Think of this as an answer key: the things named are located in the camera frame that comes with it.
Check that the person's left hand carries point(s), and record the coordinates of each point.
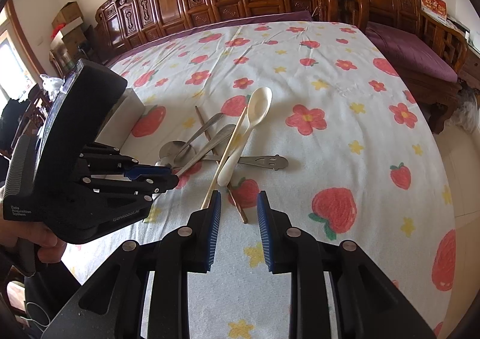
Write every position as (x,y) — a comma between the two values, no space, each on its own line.
(50,249)

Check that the purple armchair cushion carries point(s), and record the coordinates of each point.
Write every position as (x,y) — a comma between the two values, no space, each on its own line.
(408,46)

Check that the grey fluffy mop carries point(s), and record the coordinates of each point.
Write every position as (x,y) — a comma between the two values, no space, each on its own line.
(467,110)

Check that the brown cardboard box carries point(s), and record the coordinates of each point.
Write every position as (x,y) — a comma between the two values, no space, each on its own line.
(67,13)

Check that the red gift box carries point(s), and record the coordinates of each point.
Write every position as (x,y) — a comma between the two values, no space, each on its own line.
(433,3)

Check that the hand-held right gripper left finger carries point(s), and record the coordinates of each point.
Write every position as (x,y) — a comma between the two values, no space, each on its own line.
(212,234)

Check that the white flat box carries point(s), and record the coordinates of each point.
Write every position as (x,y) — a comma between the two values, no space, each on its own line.
(67,30)

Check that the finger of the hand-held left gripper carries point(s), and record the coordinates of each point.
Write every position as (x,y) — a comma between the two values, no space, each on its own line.
(165,183)
(148,171)

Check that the dark brown chopstick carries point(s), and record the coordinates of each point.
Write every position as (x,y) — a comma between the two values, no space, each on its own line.
(240,209)

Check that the cream plastic spoon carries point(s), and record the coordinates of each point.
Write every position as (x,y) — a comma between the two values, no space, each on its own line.
(258,103)

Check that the wooden door frame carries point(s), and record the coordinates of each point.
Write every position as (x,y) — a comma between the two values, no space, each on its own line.
(18,35)

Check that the low wooden chair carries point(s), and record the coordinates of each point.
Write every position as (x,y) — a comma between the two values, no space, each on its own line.
(35,106)

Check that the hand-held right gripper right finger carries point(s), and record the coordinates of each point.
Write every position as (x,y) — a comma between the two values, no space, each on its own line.
(266,234)

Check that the wooden side table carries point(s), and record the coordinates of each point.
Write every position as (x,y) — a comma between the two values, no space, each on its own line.
(473,61)

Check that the dark clothing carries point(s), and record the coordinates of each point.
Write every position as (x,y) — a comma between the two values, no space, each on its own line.
(11,121)

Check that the strawberry flower print tablecloth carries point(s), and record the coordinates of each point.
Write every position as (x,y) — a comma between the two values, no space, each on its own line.
(300,73)

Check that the rectangular metal tin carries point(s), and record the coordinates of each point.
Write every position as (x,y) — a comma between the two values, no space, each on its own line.
(127,114)

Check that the clear plastic bag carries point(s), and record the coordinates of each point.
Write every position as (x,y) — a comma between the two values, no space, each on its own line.
(50,84)

